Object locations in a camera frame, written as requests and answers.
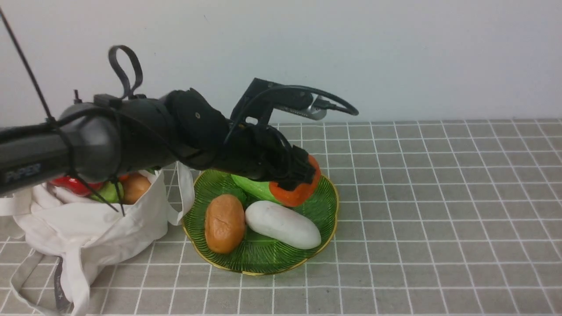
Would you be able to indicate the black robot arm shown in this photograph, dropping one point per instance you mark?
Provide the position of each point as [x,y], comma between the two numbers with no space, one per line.
[97,143]

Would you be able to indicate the brown vegetable in bag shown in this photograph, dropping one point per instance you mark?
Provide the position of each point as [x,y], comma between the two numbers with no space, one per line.
[134,186]

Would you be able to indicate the white canvas tote bag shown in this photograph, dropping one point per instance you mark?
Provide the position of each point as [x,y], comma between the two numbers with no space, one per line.
[85,234]

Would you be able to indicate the white radish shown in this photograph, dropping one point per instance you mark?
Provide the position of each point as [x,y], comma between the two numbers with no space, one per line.
[283,224]

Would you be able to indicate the brown potato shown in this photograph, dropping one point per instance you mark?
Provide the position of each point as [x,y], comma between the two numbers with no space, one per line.
[224,224]

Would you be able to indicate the checked grey tablecloth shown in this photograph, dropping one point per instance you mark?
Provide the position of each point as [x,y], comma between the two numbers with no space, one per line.
[436,218]

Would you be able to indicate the red bell pepper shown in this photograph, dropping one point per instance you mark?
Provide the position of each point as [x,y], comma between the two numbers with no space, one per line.
[77,187]

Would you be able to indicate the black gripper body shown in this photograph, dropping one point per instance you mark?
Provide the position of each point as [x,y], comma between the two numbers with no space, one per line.
[261,153]

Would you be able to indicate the green glass plate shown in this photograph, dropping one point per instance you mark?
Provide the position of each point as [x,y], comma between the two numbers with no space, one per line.
[258,254]

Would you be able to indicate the orange pumpkin with leaf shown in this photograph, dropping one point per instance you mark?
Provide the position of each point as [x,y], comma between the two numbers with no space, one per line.
[301,193]

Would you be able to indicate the green cucumber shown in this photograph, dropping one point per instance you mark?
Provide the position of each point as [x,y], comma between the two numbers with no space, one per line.
[257,190]

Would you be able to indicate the green vegetable in bag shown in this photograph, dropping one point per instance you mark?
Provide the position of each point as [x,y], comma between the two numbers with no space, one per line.
[110,193]

